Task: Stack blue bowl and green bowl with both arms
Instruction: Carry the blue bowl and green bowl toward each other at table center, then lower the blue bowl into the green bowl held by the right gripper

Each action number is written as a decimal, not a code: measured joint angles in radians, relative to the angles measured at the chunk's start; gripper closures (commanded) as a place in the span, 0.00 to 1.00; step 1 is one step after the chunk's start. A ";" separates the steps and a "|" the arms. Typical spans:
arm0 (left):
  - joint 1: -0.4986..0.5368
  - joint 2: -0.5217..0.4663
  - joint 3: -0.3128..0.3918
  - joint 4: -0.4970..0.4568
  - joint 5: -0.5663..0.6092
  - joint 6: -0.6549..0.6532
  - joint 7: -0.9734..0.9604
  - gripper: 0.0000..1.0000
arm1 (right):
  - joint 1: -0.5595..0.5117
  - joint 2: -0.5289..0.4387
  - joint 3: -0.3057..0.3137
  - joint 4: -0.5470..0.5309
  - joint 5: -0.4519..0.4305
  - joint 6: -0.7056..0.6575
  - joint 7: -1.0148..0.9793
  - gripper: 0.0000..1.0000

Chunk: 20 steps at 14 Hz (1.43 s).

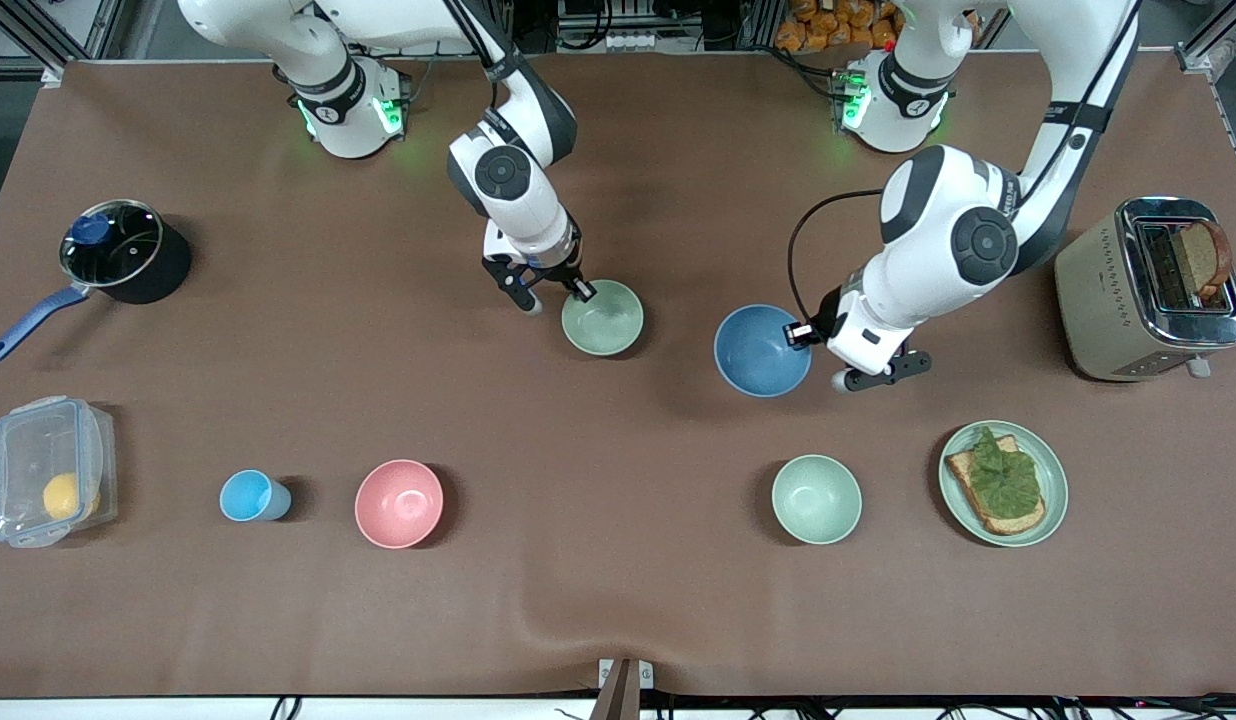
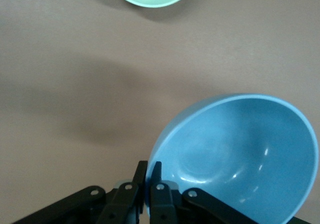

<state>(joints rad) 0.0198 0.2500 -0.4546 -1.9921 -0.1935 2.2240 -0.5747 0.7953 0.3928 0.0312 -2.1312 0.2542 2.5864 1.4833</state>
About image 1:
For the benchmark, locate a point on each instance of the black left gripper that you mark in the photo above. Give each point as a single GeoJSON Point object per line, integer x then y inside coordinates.
{"type": "Point", "coordinates": [824, 323]}

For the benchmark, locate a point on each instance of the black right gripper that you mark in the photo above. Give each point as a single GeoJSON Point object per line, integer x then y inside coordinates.
{"type": "Point", "coordinates": [561, 274]}

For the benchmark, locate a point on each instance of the pale green bowl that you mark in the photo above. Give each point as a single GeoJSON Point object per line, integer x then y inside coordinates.
{"type": "Point", "coordinates": [816, 500]}
{"type": "Point", "coordinates": [608, 325]}

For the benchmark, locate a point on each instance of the blue bowl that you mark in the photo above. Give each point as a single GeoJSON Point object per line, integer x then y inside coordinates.
{"type": "Point", "coordinates": [758, 352]}

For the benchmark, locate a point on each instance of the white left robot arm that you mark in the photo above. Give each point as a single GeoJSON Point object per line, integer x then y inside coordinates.
{"type": "Point", "coordinates": [938, 220]}

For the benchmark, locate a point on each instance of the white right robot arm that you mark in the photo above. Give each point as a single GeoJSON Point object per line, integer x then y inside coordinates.
{"type": "Point", "coordinates": [523, 205]}

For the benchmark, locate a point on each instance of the pink bowl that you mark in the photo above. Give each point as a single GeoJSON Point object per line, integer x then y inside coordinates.
{"type": "Point", "coordinates": [399, 504]}

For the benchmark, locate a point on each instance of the brown table mat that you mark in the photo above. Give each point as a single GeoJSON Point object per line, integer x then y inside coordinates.
{"type": "Point", "coordinates": [618, 500]}

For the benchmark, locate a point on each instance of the green lettuce leaf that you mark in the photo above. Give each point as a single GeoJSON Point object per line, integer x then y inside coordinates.
{"type": "Point", "coordinates": [1008, 480]}

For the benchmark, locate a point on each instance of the white power strip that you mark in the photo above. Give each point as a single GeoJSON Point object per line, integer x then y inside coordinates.
{"type": "Point", "coordinates": [638, 42]}

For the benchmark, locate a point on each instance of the bread slice with crust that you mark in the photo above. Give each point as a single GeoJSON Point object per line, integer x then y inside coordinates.
{"type": "Point", "coordinates": [1013, 523]}

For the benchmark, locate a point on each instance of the pale green plate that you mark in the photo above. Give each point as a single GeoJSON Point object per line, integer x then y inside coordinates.
{"type": "Point", "coordinates": [1054, 482]}

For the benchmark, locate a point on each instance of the beige chrome toaster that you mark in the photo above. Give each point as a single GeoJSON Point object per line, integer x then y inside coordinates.
{"type": "Point", "coordinates": [1093, 300]}

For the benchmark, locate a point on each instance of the bag of orange snacks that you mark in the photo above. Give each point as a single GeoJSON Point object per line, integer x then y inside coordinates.
{"type": "Point", "coordinates": [828, 25]}

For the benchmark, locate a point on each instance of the light blue cup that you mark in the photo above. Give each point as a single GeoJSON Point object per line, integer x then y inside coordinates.
{"type": "Point", "coordinates": [246, 496]}

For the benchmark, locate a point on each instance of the brown toast slice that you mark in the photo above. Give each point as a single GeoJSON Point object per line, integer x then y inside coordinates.
{"type": "Point", "coordinates": [1203, 255]}

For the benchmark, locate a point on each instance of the glass pot lid blue knob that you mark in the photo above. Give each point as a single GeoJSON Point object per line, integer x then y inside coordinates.
{"type": "Point", "coordinates": [128, 255]}

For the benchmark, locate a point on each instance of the yellow lemon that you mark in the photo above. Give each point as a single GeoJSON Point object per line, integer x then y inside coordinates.
{"type": "Point", "coordinates": [63, 497]}

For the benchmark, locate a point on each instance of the clear plastic lidded container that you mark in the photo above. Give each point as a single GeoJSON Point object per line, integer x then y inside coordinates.
{"type": "Point", "coordinates": [28, 450]}

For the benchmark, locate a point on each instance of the metal table edge bracket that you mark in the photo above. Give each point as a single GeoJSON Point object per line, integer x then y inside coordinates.
{"type": "Point", "coordinates": [607, 670]}

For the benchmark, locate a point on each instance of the aluminium frame rail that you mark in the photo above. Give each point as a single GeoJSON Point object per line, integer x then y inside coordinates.
{"type": "Point", "coordinates": [1196, 58]}
{"type": "Point", "coordinates": [53, 72]}

